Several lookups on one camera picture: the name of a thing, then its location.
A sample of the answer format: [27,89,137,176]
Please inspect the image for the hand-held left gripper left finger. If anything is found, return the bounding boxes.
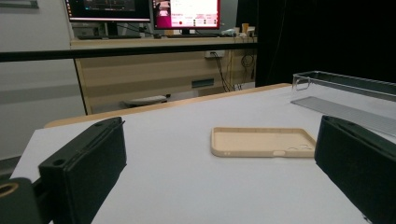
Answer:
[37,117,128,224]

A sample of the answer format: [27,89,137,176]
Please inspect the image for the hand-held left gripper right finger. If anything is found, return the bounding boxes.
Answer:
[314,115,396,224]

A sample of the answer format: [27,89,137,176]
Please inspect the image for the clear plastic box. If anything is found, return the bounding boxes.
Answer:
[290,70,396,138]

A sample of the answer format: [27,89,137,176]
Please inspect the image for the beige phone case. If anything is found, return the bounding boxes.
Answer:
[210,126,318,159]

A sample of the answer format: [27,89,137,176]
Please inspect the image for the grey chair base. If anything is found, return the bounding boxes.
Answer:
[121,94,170,108]

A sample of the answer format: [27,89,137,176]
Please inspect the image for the white partition panel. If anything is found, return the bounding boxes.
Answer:
[0,0,87,161]

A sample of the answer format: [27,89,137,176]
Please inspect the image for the white table sheet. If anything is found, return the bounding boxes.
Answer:
[10,83,396,224]

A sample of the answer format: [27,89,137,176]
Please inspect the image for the light wooden desk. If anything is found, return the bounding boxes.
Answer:
[69,35,259,115]

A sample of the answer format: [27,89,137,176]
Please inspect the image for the black keyboard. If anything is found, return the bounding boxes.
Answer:
[77,34,143,41]
[166,33,219,39]

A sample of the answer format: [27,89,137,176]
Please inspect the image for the black curtain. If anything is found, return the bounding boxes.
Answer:
[255,0,396,88]

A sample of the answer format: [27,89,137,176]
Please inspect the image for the dark screen computer monitor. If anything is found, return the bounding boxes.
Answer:
[64,0,152,23]

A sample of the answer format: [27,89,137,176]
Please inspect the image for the white power strip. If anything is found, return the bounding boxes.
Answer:
[204,49,226,59]

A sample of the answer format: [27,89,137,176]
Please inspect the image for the pink screen computer monitor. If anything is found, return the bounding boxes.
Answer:
[151,0,222,31]

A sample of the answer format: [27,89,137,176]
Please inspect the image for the black horizontal frame bar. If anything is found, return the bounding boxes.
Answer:
[0,42,259,63]

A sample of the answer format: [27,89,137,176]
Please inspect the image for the black desk cables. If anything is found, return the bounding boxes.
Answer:
[210,51,257,93]

